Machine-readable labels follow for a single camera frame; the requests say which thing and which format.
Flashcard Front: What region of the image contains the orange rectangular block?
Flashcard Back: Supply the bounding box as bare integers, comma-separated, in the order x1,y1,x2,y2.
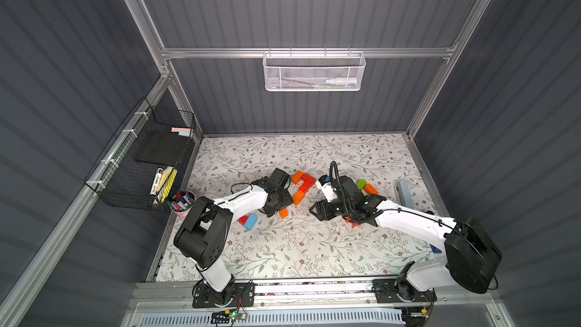
291,171,304,185

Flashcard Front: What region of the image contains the red rectangular block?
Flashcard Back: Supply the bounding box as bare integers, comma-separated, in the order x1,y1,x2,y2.
301,173,316,186
299,181,313,194

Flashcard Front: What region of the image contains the small red block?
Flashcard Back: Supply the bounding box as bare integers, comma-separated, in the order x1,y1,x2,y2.
238,216,249,225

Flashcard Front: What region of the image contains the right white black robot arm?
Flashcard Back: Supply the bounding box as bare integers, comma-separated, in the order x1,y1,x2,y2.
310,176,502,301

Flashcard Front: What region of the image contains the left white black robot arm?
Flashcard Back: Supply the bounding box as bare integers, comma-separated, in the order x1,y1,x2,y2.
173,168,293,299

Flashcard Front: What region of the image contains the green block right tilted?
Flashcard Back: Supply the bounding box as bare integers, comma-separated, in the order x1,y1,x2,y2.
357,180,367,190

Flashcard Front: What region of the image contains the light blue block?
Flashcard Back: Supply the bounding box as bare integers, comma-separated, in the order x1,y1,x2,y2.
244,214,258,230

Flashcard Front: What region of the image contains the light blue eraser box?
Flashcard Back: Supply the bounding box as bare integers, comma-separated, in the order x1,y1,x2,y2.
395,180,415,209

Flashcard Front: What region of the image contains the pink pen cup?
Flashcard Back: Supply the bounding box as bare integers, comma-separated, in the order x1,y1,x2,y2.
165,190,196,219

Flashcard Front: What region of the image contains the blue stapler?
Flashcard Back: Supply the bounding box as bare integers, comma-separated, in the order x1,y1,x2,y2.
431,245,442,254

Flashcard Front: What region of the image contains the yellow highlighter pack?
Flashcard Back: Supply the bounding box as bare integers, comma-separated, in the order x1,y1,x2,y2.
155,167,178,204

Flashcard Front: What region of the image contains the white marker in basket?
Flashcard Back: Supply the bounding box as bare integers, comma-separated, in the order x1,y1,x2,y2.
325,77,359,91

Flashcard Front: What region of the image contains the white wire mesh basket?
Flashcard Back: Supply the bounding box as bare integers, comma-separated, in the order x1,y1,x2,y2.
263,51,366,92

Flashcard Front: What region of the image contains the black wire mesh basket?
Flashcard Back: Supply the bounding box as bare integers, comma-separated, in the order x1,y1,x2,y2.
86,98,197,211

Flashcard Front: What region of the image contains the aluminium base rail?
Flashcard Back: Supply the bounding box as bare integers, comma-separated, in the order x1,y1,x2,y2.
131,274,505,314

